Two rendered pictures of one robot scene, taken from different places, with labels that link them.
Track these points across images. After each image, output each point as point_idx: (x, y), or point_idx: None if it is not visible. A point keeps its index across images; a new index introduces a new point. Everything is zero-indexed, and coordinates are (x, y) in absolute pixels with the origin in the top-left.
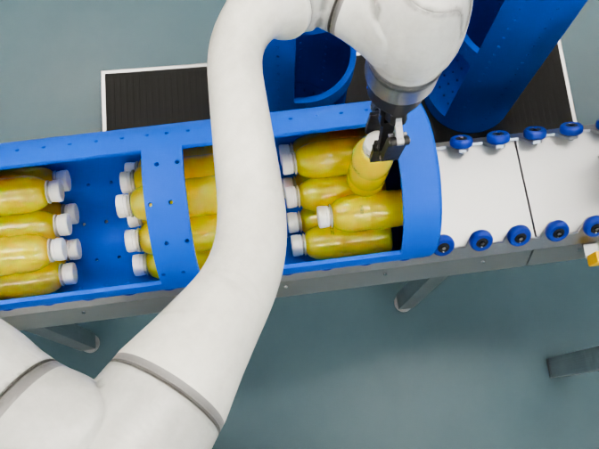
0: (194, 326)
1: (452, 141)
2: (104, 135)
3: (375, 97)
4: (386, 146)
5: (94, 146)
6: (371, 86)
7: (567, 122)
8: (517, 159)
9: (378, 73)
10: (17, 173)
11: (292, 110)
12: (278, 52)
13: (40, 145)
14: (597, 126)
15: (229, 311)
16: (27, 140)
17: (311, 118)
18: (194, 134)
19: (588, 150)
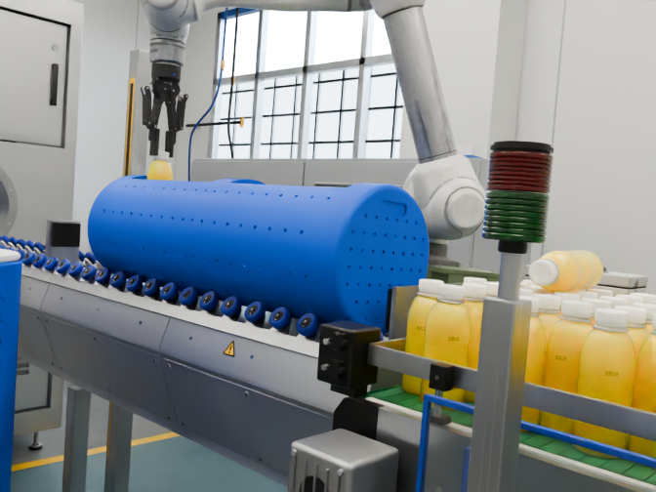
0: None
1: (79, 266)
2: (229, 197)
3: (180, 71)
4: (184, 107)
5: (244, 188)
6: (182, 60)
7: (33, 264)
8: (68, 276)
9: (184, 43)
10: None
11: (139, 203)
12: (18, 334)
13: (266, 196)
14: (32, 258)
15: None
16: (265, 218)
17: (147, 185)
18: (197, 185)
19: (45, 270)
